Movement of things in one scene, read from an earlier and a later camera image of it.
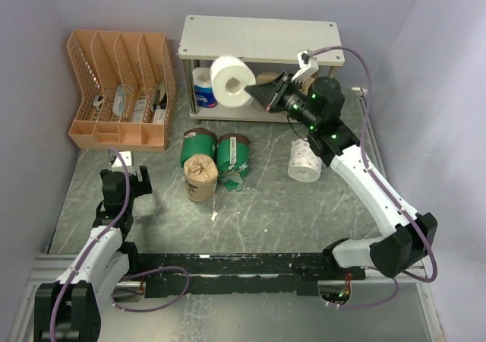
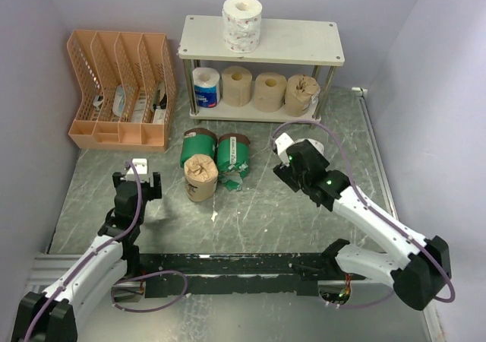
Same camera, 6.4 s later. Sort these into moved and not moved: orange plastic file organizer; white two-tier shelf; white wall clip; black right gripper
Moved: black right gripper
Not moved: orange plastic file organizer; white two-tier shelf; white wall clip
